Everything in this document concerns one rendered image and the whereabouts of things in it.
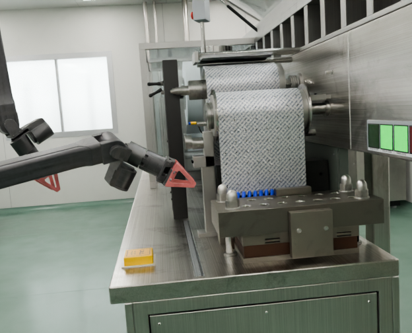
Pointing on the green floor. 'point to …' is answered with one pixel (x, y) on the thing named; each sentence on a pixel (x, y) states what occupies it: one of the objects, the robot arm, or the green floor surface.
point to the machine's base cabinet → (276, 310)
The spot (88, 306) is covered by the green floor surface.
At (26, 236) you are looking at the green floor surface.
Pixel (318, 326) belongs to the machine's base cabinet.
